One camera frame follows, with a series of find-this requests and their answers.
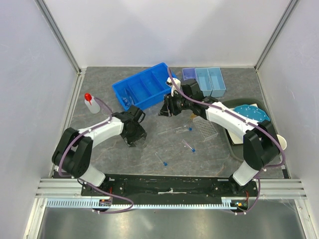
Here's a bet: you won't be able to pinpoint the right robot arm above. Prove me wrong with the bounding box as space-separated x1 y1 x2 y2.
159 77 284 196

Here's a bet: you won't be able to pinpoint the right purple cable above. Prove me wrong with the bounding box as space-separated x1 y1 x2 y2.
166 67 286 215

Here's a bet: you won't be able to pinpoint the light blue tray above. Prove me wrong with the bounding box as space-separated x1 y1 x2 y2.
208 67 226 98
195 68 212 96

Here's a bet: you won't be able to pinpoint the clear well plate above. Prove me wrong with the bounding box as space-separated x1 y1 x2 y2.
193 117 218 142

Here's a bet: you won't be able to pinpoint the dark green tray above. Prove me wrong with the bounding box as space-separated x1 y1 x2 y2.
222 98 269 162

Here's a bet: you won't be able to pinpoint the blue dotted plate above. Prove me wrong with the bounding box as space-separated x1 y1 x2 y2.
233 104 270 122

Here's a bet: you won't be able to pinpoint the purple small tray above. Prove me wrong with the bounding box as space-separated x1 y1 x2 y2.
182 68 197 81

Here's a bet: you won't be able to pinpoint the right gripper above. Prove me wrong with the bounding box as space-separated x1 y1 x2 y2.
159 90 193 118

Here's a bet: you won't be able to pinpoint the red cap wash bottle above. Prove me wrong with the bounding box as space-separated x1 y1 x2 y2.
84 93 101 114

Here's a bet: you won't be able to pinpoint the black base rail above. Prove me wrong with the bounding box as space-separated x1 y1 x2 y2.
81 174 257 206

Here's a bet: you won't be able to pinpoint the pink mug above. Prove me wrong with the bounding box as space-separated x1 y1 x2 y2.
277 134 287 150

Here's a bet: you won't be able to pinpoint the light blue middle tray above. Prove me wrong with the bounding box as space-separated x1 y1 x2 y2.
195 68 212 96

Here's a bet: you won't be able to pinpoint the blue safety goggles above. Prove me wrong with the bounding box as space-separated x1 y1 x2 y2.
122 88 135 109

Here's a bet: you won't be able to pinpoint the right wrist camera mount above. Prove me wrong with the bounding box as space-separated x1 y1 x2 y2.
166 77 181 97

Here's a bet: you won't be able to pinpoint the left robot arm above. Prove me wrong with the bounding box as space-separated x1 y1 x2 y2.
52 105 147 196

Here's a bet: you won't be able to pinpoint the blue divided plastic bin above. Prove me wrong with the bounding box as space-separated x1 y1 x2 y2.
112 63 171 111

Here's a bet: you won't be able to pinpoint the light blue right tray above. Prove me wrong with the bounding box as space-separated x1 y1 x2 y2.
208 67 226 98

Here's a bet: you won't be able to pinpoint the test tube middle blue cap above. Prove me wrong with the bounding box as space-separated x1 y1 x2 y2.
181 139 195 152

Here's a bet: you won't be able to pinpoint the test tube lower blue cap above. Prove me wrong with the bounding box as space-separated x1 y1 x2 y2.
155 152 167 166

